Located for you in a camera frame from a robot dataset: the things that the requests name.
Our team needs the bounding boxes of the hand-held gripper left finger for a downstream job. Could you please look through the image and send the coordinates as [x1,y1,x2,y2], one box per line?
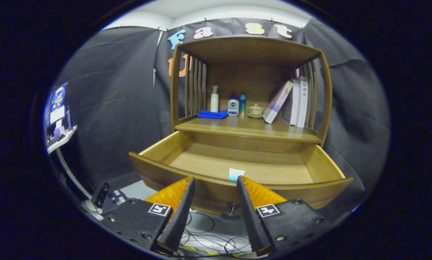
[101,176,196,252]

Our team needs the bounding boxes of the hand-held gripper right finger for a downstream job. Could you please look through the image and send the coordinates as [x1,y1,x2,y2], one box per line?
[237,175,334,256]

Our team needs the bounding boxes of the blue tube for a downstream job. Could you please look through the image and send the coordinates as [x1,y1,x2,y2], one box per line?
[228,168,245,182]

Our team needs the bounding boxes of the wooden drawer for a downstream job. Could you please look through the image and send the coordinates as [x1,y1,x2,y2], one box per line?
[129,130,354,221]

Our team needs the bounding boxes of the wooden countertop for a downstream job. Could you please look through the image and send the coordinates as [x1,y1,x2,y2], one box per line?
[175,115,322,144]

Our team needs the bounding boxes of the wooden cabinet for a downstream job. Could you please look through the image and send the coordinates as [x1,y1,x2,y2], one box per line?
[129,35,354,221]

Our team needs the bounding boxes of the black electronic box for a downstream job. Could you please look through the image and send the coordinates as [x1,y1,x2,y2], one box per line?
[91,182,129,214]

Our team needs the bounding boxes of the blue folded cloth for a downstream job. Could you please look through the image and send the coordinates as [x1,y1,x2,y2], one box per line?
[197,109,228,119]

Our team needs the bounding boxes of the beige ceramic lidded cup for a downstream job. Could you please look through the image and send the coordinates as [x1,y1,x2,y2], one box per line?
[247,103,264,119]

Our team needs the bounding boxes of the white bottle blue cap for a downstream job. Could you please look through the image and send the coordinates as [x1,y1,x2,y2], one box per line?
[228,95,239,116]

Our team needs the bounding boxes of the white pump bottle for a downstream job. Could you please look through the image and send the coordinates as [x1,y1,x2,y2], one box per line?
[210,85,219,113]

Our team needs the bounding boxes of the pink and white book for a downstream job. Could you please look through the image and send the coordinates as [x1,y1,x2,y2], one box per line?
[263,80,294,124]

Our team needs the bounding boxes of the plain white book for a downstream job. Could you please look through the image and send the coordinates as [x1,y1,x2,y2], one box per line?
[290,79,300,126]

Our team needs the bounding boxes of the white book black spine print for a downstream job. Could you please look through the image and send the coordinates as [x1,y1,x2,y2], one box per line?
[297,77,309,128]

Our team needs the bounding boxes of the black backdrop cloth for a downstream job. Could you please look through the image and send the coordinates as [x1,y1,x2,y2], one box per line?
[44,17,390,213]

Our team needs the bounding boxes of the black floor cables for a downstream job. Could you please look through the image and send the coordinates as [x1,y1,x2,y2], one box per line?
[165,211,254,257]

